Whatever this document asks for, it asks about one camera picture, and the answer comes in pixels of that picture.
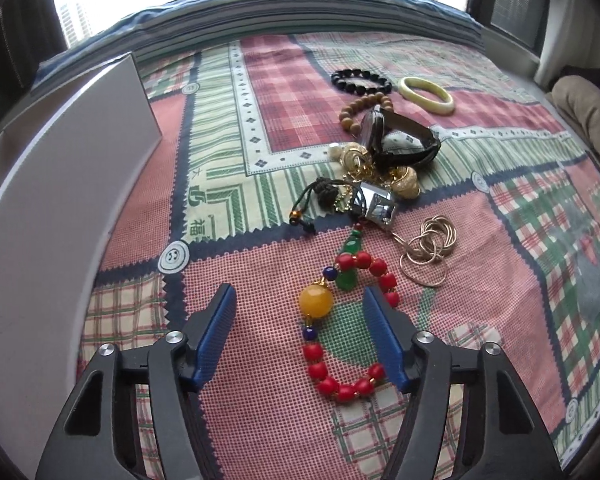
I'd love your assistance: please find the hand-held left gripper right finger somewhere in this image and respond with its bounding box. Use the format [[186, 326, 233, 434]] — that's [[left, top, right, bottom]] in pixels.
[[362, 285, 566, 480]]

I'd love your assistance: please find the red bead bracelet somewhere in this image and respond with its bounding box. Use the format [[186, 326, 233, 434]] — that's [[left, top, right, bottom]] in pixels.
[[299, 251, 401, 402]]

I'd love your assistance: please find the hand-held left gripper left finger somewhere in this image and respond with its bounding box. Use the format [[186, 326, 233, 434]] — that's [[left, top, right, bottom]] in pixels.
[[35, 283, 239, 480]]

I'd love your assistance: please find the green jade pendant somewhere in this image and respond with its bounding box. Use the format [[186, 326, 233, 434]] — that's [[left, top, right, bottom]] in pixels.
[[334, 227, 367, 292]]

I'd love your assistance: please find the blue striped folded blanket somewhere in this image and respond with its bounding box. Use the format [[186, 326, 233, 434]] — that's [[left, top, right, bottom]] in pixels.
[[32, 0, 486, 97]]

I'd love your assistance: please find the beige pillow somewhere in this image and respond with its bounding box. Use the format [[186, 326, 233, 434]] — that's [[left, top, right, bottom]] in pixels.
[[551, 76, 600, 187]]

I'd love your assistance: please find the wooden bead bracelet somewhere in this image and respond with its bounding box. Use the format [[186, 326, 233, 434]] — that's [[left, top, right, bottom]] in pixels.
[[337, 92, 395, 141]]

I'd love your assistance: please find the silver square watch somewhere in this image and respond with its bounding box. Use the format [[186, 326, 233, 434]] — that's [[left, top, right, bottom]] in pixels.
[[352, 182, 399, 229]]

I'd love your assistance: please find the cream jade bangle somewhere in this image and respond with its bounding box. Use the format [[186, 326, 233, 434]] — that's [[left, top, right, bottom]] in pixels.
[[399, 76, 456, 115]]

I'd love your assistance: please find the green knotted cord charm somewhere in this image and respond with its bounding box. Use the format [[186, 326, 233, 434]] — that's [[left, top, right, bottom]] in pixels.
[[289, 176, 353, 234]]

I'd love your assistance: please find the white cardboard box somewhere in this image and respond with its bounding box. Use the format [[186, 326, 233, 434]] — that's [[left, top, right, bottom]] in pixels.
[[0, 52, 163, 467]]

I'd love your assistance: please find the patchwork plaid bedsheet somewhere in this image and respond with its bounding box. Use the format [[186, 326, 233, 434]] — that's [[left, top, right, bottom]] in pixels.
[[77, 30, 600, 480]]

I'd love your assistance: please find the gold shell ornament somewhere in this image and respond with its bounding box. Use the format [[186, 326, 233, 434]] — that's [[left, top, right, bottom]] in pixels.
[[392, 165, 421, 200]]

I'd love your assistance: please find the gold linked rings necklace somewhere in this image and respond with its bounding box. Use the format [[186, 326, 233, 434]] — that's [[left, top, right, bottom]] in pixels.
[[392, 215, 460, 288]]

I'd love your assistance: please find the black leather strap watch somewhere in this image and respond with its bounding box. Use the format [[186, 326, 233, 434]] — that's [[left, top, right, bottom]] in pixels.
[[360, 105, 442, 167]]

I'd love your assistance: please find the black bead bracelet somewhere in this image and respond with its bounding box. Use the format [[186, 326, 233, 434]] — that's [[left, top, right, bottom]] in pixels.
[[330, 67, 395, 99]]

